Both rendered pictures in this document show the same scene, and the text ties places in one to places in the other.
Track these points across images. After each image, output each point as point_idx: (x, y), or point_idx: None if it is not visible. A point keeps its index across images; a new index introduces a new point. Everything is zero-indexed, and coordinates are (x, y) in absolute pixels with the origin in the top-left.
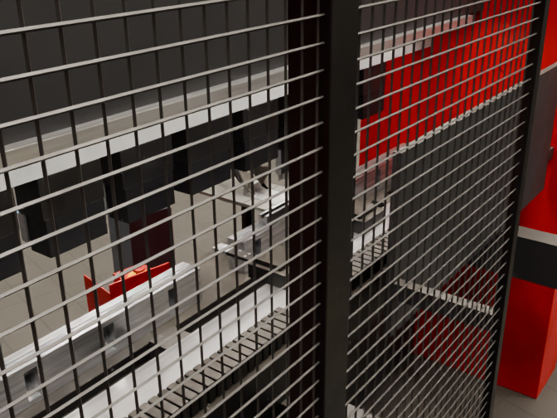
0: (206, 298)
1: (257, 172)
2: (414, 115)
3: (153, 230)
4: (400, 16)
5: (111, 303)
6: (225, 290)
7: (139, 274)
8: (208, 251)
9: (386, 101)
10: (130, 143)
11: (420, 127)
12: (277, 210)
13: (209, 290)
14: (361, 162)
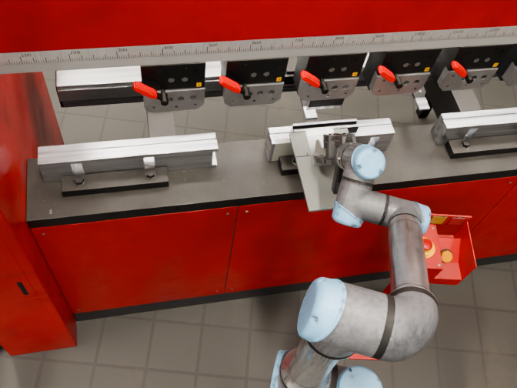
0: (425, 130)
1: (322, 155)
2: (8, 139)
3: None
4: None
5: (515, 119)
6: (408, 128)
7: (441, 214)
8: (383, 182)
9: (3, 171)
10: None
11: (13, 139)
12: (339, 120)
13: (418, 137)
14: (28, 255)
